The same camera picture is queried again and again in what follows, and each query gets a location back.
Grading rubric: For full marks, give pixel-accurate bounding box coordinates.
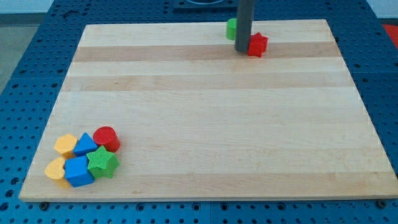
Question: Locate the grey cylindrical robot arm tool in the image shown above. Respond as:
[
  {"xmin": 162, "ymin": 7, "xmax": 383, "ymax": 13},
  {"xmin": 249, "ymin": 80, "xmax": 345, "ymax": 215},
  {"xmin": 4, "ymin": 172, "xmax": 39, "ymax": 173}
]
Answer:
[{"xmin": 234, "ymin": 0, "xmax": 255, "ymax": 53}]

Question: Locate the red star block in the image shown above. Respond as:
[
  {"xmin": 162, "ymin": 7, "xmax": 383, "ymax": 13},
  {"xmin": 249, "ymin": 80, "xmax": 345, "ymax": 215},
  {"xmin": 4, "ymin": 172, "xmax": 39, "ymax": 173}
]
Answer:
[{"xmin": 248, "ymin": 32, "xmax": 269, "ymax": 57}]

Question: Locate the green star block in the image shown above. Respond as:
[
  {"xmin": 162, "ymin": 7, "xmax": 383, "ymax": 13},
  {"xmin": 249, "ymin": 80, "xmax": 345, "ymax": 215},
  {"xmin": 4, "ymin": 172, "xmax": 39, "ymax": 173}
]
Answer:
[{"xmin": 86, "ymin": 146, "xmax": 119, "ymax": 179}]

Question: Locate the light wooden board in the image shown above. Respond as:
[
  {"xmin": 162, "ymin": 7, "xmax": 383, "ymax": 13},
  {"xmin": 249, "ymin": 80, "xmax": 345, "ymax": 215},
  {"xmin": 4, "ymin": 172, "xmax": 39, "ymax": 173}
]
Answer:
[{"xmin": 19, "ymin": 19, "xmax": 397, "ymax": 202}]

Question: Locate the green cylinder block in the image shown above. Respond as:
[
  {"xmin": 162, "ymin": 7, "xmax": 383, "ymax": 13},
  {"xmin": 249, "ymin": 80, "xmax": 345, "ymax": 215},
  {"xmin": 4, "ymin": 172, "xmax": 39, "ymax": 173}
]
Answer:
[{"xmin": 226, "ymin": 18, "xmax": 237, "ymax": 40}]

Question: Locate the red cylinder block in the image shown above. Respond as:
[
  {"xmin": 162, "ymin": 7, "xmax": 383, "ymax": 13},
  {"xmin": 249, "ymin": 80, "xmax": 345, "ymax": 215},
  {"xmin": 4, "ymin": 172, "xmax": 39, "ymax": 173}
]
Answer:
[{"xmin": 93, "ymin": 126, "xmax": 121, "ymax": 152}]

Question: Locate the blue triangle block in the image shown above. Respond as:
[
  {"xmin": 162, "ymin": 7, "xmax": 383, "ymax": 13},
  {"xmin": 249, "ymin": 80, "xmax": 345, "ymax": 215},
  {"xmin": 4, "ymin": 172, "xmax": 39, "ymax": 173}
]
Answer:
[{"xmin": 73, "ymin": 133, "xmax": 98, "ymax": 157}]

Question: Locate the blue cube block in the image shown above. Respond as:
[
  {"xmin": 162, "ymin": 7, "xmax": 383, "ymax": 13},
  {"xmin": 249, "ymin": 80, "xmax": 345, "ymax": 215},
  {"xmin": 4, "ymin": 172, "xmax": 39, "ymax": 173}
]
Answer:
[{"xmin": 65, "ymin": 156, "xmax": 95, "ymax": 187}]

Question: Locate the yellow hexagon block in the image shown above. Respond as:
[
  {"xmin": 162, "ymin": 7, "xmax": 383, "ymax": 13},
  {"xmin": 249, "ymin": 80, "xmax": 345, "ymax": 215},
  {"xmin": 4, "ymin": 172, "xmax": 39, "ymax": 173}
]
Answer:
[{"xmin": 53, "ymin": 134, "xmax": 78, "ymax": 159}]

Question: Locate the yellow heart block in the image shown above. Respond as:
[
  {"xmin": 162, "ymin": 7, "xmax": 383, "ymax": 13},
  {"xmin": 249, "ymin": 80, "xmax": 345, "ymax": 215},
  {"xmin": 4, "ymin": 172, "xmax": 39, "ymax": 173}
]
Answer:
[{"xmin": 44, "ymin": 157, "xmax": 71, "ymax": 189}]

